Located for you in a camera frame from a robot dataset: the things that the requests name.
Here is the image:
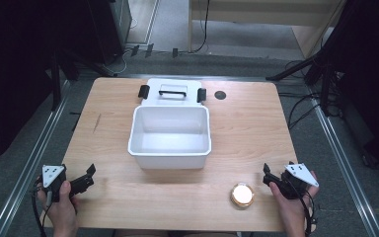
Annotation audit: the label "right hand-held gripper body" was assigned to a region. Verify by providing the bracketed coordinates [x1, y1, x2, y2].
[280, 160, 320, 200]

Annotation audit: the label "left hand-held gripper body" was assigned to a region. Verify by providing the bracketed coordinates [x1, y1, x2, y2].
[41, 164, 74, 202]

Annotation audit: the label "round jar with white lid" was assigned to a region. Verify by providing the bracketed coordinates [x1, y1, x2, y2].
[229, 182, 256, 209]

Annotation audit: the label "white plastic storage box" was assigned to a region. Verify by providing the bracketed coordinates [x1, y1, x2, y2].
[126, 77, 212, 171]

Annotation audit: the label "person's left hand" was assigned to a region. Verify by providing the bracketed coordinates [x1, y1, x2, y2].
[37, 180, 81, 232]

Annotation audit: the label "person's right hand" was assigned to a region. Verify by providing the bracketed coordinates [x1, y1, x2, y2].
[268, 170, 321, 232]

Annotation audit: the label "black tripod stand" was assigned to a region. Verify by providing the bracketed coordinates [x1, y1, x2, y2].
[45, 48, 82, 113]
[265, 45, 339, 117]

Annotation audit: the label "black power plugs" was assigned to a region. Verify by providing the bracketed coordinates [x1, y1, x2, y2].
[129, 42, 180, 59]

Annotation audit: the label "light wooden furniture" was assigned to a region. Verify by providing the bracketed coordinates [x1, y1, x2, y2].
[189, 0, 347, 59]

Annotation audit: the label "dark computer cabinet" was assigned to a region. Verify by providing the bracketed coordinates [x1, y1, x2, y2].
[87, 0, 133, 66]

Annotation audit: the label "metal floor rail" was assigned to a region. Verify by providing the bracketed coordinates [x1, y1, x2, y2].
[0, 80, 71, 237]
[308, 88, 379, 237]

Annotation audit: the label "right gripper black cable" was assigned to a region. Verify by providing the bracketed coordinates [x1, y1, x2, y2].
[299, 192, 319, 237]

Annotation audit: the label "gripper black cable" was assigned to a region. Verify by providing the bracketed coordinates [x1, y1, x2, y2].
[30, 179, 48, 237]
[299, 192, 319, 237]

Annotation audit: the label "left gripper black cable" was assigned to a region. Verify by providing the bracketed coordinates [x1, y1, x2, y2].
[30, 179, 48, 237]

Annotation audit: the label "black floor cables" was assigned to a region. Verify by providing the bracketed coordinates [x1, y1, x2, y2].
[277, 59, 325, 130]

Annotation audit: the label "white floor cable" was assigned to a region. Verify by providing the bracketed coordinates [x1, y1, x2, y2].
[110, 48, 128, 75]

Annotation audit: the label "black hanging cable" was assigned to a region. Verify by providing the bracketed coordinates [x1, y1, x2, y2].
[192, 0, 211, 53]

